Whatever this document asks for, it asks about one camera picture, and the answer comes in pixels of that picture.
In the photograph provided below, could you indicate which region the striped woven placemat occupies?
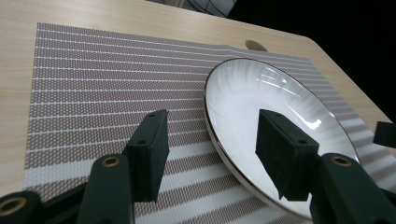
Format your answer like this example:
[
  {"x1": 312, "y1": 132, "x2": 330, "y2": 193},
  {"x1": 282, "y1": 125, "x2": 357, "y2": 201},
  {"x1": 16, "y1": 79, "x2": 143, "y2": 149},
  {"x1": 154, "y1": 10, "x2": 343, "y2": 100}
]
[{"x1": 22, "y1": 21, "x2": 396, "y2": 224}]

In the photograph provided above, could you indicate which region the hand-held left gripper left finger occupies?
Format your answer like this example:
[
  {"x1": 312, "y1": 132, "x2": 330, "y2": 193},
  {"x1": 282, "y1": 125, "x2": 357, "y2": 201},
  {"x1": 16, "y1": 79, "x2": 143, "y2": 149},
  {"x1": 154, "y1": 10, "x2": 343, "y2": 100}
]
[{"x1": 125, "y1": 108, "x2": 171, "y2": 203}]

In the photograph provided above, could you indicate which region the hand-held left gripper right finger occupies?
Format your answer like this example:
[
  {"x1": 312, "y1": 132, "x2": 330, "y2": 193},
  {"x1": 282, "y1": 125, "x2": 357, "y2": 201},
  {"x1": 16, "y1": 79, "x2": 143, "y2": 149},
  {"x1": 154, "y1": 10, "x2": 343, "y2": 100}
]
[{"x1": 254, "y1": 108, "x2": 320, "y2": 203}]

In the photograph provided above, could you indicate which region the white plate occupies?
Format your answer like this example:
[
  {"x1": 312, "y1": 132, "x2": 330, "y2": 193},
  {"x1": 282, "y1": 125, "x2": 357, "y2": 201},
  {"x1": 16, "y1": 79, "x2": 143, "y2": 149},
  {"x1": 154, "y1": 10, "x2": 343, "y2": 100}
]
[{"x1": 204, "y1": 57, "x2": 361, "y2": 219}]

